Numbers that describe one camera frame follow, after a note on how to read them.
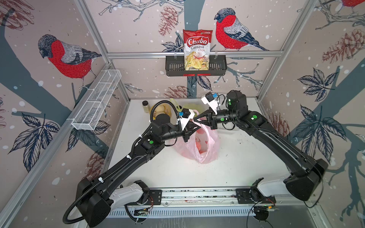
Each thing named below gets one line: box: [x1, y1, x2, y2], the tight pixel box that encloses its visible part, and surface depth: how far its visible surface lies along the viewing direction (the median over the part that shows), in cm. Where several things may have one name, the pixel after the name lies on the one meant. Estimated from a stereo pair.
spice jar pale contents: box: [142, 100, 151, 114], surface depth 109 cm
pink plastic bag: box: [173, 109, 221, 164], surface depth 67 cm
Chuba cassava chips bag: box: [182, 29, 213, 71], surface depth 87 cm
